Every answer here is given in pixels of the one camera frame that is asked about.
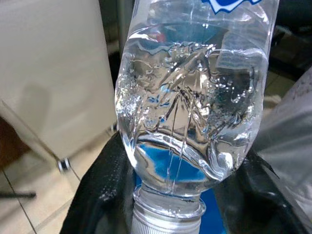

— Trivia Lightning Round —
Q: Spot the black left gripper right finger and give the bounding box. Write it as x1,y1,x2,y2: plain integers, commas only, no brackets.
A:
214,148,311,234

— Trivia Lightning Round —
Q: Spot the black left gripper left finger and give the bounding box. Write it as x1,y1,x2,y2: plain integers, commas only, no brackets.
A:
60,133,135,234

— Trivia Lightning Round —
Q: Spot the grey plastic bag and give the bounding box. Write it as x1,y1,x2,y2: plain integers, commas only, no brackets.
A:
253,68,312,220

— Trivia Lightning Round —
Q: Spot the clear plastic water bottle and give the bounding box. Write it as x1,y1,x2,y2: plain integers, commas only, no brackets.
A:
114,0,280,234

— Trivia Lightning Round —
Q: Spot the white cabinet on casters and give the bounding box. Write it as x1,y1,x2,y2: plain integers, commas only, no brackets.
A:
0,0,118,173

